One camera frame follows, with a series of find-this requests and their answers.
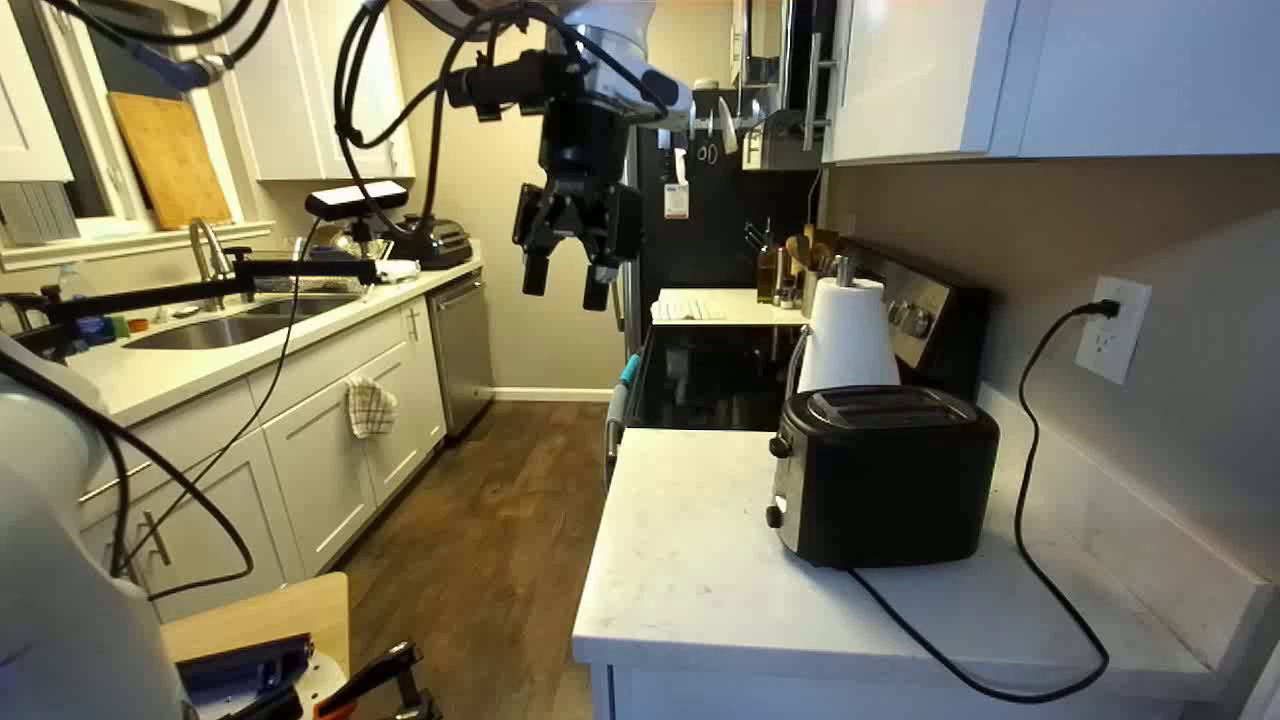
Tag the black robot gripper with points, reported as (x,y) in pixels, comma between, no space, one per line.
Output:
(583,192)

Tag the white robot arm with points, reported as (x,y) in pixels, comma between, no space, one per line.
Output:
(590,86)

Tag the black two-slot toaster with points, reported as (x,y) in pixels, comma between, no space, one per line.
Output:
(883,479)

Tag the stainless steel dishwasher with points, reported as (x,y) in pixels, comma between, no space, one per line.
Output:
(463,351)

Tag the black refrigerator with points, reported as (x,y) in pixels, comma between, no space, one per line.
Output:
(736,174)

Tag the stainless steel electric stove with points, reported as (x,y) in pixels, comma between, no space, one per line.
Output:
(719,357)

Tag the dark glass bottle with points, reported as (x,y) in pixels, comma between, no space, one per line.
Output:
(765,261)

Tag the white hanging dish towel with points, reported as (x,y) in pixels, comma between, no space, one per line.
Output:
(368,410)

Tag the white paper towel roll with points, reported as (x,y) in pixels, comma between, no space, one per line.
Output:
(844,337)

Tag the stainless steel kitchen sink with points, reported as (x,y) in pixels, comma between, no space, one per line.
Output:
(243,327)

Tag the chrome sink faucet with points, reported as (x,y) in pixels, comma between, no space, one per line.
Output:
(210,252)

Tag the white lower sink cabinets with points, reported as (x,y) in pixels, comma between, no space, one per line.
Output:
(267,436)

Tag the wooden cutting board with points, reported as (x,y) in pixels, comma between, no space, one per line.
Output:
(168,159)

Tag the white counter base cabinet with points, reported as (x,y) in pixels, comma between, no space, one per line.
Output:
(736,692)

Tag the white upper wall cabinet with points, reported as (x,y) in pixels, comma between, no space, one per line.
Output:
(1054,76)

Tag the black camera on tripod arm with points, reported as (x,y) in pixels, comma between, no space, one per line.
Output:
(62,315)

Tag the white wall outlet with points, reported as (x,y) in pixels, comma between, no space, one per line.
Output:
(1109,341)

